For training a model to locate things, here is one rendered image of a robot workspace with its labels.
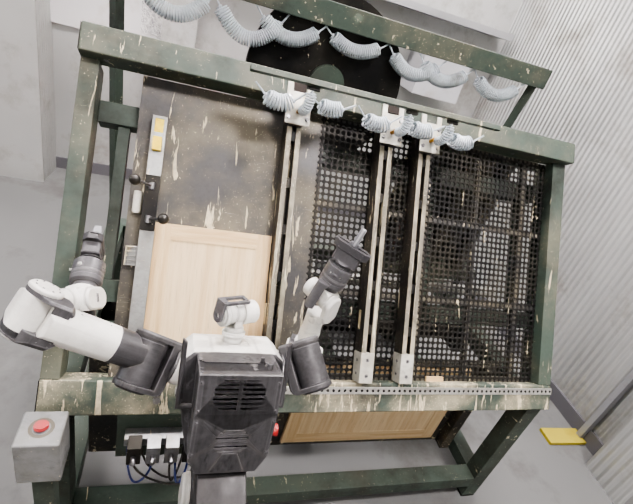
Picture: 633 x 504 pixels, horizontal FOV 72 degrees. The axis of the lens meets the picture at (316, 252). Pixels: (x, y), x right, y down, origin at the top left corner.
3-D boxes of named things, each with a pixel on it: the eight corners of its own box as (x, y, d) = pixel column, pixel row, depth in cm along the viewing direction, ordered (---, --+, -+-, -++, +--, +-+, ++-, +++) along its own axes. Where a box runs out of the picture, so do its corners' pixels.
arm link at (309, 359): (325, 378, 133) (331, 379, 120) (297, 388, 132) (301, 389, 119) (314, 342, 136) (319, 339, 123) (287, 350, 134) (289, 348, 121)
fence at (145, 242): (122, 376, 155) (121, 379, 151) (153, 117, 160) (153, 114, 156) (137, 377, 156) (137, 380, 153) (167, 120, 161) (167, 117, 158)
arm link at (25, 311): (37, 312, 112) (-20, 317, 93) (59, 278, 113) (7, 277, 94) (71, 333, 112) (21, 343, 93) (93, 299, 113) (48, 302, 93)
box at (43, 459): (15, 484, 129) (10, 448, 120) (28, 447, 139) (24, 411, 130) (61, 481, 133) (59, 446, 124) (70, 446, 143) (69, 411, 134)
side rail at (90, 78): (47, 371, 153) (39, 379, 142) (86, 68, 158) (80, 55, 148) (66, 371, 154) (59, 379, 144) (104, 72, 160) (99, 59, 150)
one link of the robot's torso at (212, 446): (293, 490, 110) (315, 357, 105) (151, 500, 99) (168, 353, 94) (269, 425, 138) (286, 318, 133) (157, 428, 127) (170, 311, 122)
